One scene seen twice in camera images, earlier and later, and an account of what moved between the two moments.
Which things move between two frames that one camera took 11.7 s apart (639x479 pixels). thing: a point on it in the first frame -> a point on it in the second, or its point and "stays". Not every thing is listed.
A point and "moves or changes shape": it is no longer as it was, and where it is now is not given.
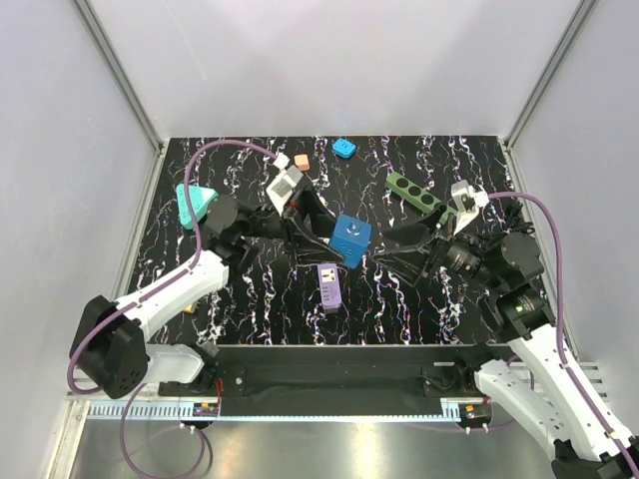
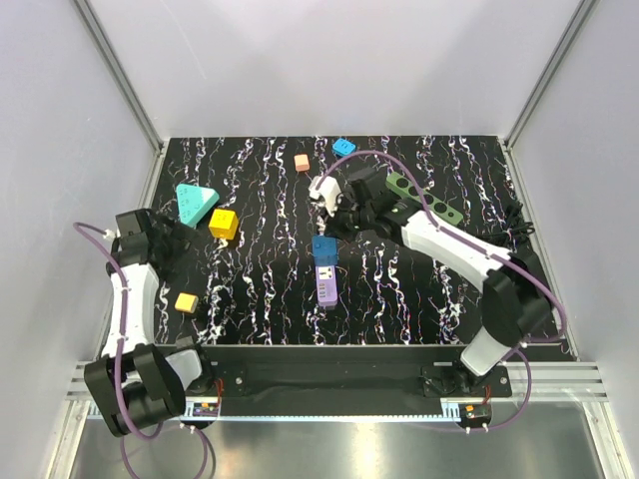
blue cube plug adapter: [350, 239] moves or changes shape
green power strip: [415, 196] stays
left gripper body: [274, 227] -> [173, 245]
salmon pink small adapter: [302, 162] stays
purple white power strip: [329, 284] stays
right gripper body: [458, 254] -> [348, 218]
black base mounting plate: [338, 371] stays
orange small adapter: [190, 308] stays
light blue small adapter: [343, 148] stays
